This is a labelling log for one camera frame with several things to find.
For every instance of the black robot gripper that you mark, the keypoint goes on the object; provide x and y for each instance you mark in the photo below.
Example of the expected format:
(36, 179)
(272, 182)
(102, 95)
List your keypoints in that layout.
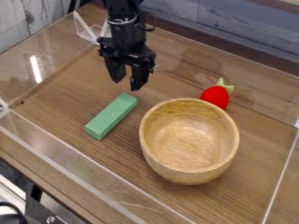
(126, 50)

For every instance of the green rectangular block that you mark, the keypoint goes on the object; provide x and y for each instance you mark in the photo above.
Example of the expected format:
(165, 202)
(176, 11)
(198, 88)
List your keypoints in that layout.
(112, 116)

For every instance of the brown wooden bowl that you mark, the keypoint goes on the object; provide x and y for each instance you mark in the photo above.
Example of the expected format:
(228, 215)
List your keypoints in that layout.
(189, 140)

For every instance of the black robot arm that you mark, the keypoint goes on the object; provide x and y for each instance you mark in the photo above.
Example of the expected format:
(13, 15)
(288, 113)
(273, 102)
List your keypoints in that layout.
(120, 9)

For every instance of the red toy strawberry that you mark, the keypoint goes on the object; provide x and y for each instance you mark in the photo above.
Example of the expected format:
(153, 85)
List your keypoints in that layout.
(218, 94)

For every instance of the black clamp under table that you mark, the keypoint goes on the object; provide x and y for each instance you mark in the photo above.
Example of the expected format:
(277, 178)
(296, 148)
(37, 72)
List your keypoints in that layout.
(24, 208)

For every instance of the clear acrylic corner bracket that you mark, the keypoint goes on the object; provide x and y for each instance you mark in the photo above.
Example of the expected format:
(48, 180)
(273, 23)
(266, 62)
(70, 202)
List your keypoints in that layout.
(92, 33)

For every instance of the clear acrylic front wall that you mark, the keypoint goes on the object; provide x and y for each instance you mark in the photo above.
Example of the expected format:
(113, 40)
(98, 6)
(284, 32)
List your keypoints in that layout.
(88, 187)

